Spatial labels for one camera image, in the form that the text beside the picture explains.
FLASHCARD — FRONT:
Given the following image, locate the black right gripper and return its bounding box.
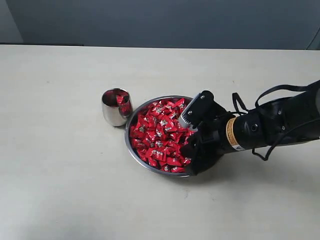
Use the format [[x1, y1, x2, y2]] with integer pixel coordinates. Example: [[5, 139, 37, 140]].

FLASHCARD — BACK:
[[180, 110, 273, 176]]

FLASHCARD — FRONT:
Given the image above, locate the red candy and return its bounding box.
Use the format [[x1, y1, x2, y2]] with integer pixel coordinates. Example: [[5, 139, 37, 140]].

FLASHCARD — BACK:
[[131, 122, 149, 138], [146, 147, 167, 162], [115, 92, 129, 107], [166, 157, 183, 167]]

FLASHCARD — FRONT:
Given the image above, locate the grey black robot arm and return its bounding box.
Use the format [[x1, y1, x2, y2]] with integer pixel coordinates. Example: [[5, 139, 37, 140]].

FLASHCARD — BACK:
[[178, 81, 320, 176]]

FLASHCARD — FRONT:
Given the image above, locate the round steel bowl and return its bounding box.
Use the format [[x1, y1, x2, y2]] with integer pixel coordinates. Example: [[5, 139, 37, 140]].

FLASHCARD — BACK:
[[124, 94, 226, 178]]

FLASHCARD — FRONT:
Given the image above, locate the small steel cup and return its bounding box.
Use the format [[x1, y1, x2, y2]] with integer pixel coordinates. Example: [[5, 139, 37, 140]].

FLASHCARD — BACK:
[[101, 88, 133, 127]]

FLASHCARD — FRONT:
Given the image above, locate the red wrapped candy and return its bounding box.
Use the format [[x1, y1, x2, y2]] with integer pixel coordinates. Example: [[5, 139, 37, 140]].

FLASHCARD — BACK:
[[131, 122, 149, 138], [146, 147, 167, 162], [166, 157, 183, 167]]

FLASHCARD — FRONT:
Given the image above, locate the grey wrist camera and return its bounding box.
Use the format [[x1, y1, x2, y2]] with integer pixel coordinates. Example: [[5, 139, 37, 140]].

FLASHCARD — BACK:
[[178, 90, 214, 129]]

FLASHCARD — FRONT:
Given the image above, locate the black cable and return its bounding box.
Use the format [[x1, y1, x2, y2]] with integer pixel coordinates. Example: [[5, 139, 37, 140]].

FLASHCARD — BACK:
[[231, 83, 320, 162]]

